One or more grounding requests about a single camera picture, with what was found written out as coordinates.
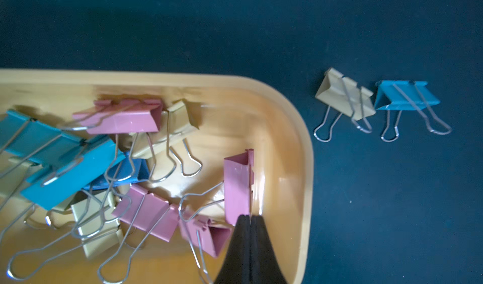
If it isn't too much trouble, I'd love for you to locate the teal binder clip in box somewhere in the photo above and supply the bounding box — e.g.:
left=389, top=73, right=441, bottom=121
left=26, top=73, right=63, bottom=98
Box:
left=0, top=138, right=127, bottom=243

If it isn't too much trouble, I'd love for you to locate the pink binder clip in box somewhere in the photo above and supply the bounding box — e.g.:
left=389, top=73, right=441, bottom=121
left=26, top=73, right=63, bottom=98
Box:
left=55, top=99, right=163, bottom=188

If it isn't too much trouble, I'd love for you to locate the teal binder clip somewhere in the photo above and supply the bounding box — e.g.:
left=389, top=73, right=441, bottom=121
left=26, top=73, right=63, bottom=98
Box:
left=0, top=138, right=127, bottom=243
left=374, top=80, right=452, bottom=143

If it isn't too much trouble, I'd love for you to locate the yellow binder clip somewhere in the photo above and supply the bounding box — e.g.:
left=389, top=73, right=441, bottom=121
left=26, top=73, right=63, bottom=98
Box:
left=313, top=67, right=376, bottom=143

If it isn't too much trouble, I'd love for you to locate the yellow plastic storage box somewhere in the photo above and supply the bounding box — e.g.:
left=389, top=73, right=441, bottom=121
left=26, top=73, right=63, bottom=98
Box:
left=1, top=69, right=314, bottom=283

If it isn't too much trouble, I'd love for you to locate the pink binder clip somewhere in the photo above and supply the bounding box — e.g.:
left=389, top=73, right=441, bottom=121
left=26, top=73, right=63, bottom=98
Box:
left=55, top=99, right=163, bottom=188
left=178, top=149, right=255, bottom=226

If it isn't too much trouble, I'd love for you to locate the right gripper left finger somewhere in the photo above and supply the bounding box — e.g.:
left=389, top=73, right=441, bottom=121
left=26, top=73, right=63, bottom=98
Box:
left=215, top=215, right=250, bottom=283

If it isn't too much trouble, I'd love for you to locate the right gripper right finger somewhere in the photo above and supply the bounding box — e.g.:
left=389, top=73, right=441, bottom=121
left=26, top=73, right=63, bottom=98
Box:
left=250, top=216, right=287, bottom=284

